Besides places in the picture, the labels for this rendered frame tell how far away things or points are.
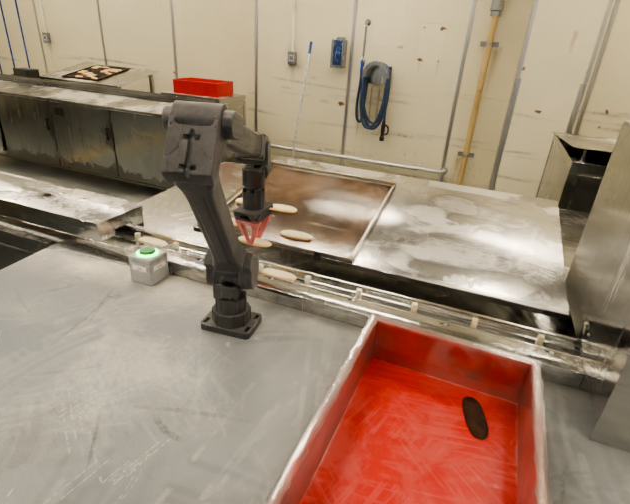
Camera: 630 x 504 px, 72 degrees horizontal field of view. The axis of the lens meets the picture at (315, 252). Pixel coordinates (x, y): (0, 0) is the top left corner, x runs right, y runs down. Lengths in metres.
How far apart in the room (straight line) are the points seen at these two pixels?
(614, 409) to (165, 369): 0.81
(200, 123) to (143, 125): 3.41
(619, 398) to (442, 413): 0.28
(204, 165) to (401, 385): 0.56
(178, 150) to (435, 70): 4.11
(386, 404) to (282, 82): 4.56
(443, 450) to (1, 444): 0.71
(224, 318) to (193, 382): 0.16
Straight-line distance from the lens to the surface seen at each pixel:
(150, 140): 4.08
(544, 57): 4.33
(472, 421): 0.87
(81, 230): 1.44
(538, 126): 4.37
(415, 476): 0.77
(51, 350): 1.05
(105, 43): 6.62
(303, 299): 1.05
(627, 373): 0.87
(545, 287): 1.24
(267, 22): 5.22
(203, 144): 0.67
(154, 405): 0.87
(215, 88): 4.62
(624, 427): 0.94
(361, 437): 0.80
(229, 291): 0.96
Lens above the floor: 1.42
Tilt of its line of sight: 26 degrees down
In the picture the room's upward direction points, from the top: 4 degrees clockwise
